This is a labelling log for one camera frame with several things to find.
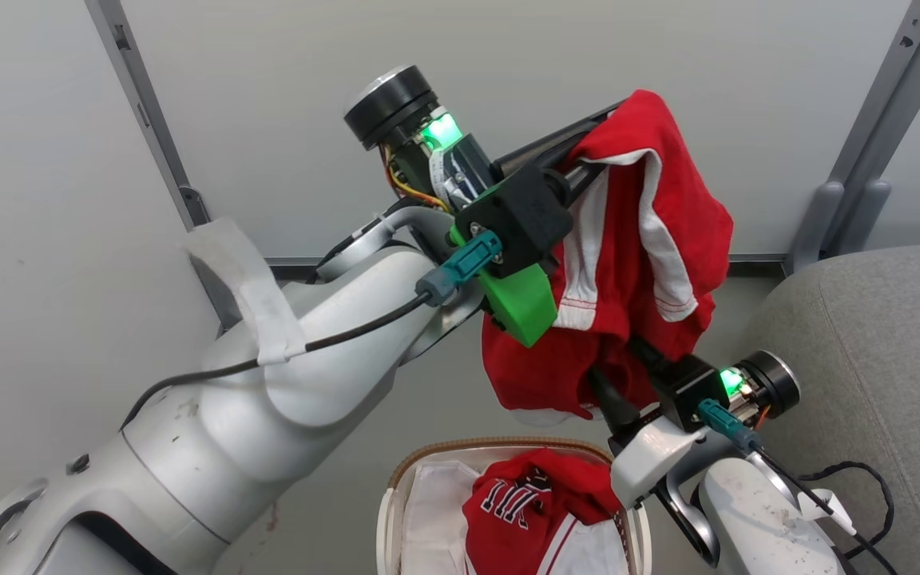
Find red shorts with white stripes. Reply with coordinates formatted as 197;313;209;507
480;89;735;426

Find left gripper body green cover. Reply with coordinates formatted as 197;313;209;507
343;65;574;349

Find white strap on arm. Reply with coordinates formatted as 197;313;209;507
182;217;309;366

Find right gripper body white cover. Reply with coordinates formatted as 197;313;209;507
609;350;802;510

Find white laundry basket brown rim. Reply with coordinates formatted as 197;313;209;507
376;436;653;575

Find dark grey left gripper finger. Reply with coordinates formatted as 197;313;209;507
494;101;630;181
559;158;611;202

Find white basket liner cloth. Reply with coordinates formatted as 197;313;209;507
399;463;483;575

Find grey tubular partition foot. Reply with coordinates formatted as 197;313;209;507
783;179;894;277

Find red jersey with lettering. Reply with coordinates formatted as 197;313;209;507
462;448;630;575

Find thin black looped cable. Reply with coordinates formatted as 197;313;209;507
794;461;897;561

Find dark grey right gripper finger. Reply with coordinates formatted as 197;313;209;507
626;337;672;378
586;369;643;432

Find grey partition frame post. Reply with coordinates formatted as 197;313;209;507
823;0;920;188
83;0;213;232

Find black cable with teal plug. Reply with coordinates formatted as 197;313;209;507
119;230;504;433
697;399;902;575

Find grey fabric sofa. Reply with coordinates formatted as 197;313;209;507
736;243;920;575

